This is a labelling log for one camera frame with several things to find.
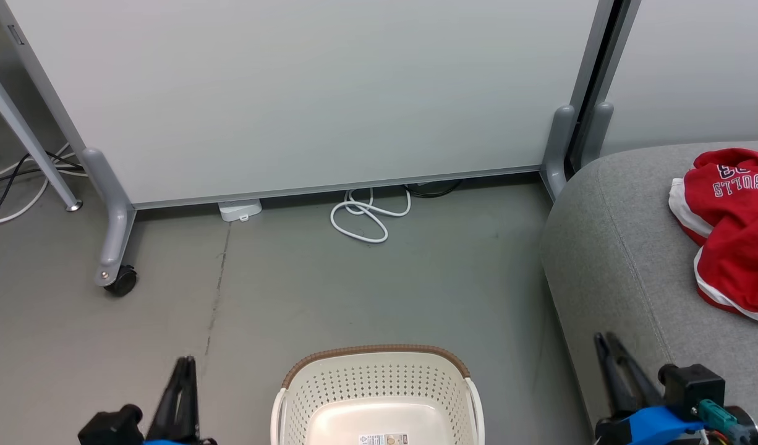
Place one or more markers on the white plastic floor box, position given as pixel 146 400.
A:
pixel 240 210

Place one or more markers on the grey partition leg with caster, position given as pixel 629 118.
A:
pixel 113 228

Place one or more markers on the red white Bulls jersey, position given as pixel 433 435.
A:
pixel 731 210

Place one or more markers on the cream perforated laundry basket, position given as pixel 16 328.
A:
pixel 379 386

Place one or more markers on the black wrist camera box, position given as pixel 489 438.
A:
pixel 110 428
pixel 694 386

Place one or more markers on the short grey partition leg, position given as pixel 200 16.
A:
pixel 596 133
pixel 558 148

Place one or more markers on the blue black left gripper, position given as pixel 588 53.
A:
pixel 181 442

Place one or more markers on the printed basket sticker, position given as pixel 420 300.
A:
pixel 384 439

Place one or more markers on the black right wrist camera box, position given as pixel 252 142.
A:
pixel 694 386

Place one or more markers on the green right camera connector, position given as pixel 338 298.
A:
pixel 716 415

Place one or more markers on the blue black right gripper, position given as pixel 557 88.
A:
pixel 657 428

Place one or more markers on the narrow white partition panel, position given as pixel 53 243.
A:
pixel 694 68

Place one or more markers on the grey fabric sofa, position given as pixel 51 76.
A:
pixel 626 247

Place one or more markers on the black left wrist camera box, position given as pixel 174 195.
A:
pixel 110 428

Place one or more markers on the wide white partition panel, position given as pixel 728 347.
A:
pixel 323 86

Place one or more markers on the slanted metal table leg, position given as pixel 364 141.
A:
pixel 26 136

